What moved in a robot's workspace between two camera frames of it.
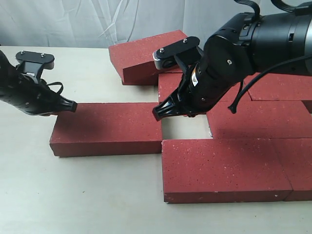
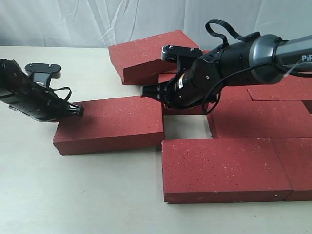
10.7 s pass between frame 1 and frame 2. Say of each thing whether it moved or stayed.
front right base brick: stayed
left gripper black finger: moved
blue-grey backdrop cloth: stayed
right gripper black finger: moved
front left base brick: stayed
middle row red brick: stayed
